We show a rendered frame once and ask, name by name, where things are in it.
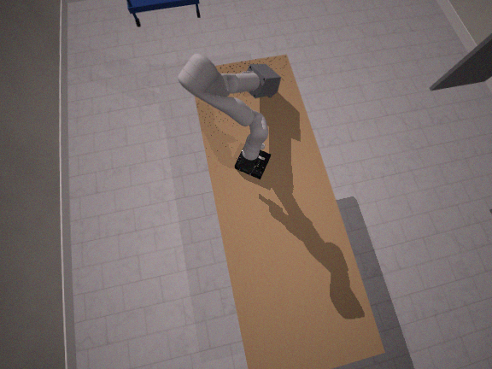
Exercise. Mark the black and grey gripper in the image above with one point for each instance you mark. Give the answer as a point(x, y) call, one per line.
point(248, 160)

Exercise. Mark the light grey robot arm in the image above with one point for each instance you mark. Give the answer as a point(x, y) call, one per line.
point(196, 77)

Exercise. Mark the black lighting desk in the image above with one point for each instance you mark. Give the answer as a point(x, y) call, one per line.
point(260, 164)

